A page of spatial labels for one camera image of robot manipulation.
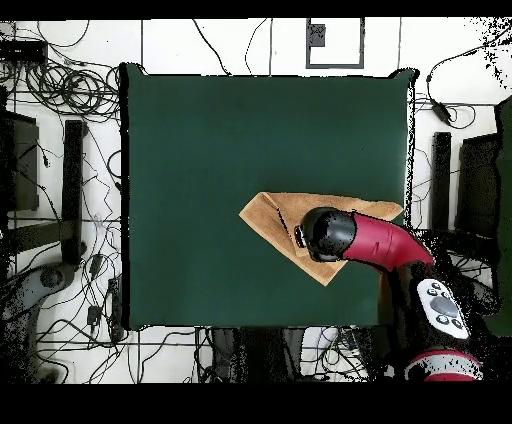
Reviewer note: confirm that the orange terry towel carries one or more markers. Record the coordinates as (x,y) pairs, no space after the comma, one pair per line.
(272,216)

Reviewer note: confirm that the black flat panel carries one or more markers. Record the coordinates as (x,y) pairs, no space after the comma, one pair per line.
(478,184)

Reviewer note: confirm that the dark green table cloth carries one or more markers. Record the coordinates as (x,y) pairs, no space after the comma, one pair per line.
(200,140)

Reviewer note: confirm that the black power adapter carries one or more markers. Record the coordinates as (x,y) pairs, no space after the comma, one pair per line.
(441,112)

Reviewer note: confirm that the black power strip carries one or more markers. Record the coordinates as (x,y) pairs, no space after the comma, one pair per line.
(116,308)

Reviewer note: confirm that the small black plug adapter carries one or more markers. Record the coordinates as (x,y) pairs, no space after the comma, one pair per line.
(94,315)

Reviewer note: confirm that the office chair base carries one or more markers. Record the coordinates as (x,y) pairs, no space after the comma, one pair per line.
(24,288)

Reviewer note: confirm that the black electronics box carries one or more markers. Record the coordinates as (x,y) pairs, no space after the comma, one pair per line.
(24,51)

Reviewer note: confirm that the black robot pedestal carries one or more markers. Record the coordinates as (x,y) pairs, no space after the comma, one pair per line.
(260,352)

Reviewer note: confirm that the black camera stand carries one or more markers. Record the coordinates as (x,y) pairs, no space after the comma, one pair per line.
(72,180)
(440,180)

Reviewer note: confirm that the grey square floor frame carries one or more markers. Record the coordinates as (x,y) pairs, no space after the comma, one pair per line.
(316,36)

